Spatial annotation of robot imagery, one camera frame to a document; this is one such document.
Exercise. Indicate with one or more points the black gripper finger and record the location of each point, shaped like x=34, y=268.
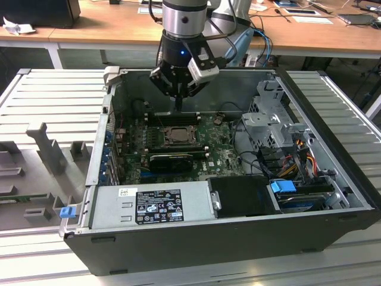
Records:
x=163, y=80
x=196, y=88

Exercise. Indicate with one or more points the silver topped CPU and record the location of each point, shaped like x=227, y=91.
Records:
x=180, y=135

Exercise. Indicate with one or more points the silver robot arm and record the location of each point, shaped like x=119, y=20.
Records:
x=183, y=18

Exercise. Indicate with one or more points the black RAM slot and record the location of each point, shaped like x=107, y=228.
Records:
x=201, y=155
x=196, y=153
x=160, y=119
x=160, y=122
x=178, y=150
x=178, y=147
x=160, y=114

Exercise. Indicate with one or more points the CPU socket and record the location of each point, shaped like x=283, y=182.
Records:
x=164, y=144

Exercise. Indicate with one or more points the round coin battery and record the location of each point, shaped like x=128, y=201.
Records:
x=217, y=120

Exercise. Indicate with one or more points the small white paper label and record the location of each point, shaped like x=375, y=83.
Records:
x=149, y=10

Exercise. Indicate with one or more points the grey plastic case latch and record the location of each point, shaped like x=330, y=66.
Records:
x=111, y=74

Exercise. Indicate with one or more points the pale blue teach pendant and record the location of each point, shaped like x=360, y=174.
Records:
x=242, y=44

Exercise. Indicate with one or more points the silver metal drive cage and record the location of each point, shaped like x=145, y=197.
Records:
x=260, y=122

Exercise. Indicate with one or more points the green motherboard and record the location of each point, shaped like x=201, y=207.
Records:
x=221, y=162

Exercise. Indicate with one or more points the black graphics card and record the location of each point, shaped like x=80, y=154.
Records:
x=171, y=164

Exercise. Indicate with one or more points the wooden desk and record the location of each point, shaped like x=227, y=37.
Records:
x=89, y=29

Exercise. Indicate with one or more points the white framed tablet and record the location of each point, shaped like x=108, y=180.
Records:
x=300, y=11

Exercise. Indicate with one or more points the hard disk with blue carrier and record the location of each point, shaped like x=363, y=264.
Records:
x=281, y=187

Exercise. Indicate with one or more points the white paper sheet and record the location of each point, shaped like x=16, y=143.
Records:
x=312, y=20

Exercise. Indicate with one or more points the silver power supply unit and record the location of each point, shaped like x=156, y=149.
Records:
x=110, y=208

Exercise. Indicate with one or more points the black box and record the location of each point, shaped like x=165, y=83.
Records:
x=38, y=12

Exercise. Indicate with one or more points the crumpled white paper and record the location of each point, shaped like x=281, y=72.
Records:
x=18, y=28

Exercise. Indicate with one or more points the grey parts rack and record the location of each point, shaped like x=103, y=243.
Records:
x=41, y=181

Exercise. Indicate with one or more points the black PC case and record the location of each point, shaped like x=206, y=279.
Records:
x=193, y=250

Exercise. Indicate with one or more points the blue plastic latch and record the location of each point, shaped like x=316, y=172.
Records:
x=67, y=213

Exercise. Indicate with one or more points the grey laptop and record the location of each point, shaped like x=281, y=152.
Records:
x=357, y=19

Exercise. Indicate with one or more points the green RAM stick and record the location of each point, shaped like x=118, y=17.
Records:
x=23, y=197

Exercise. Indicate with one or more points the white camera on black bracket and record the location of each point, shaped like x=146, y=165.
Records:
x=205, y=73

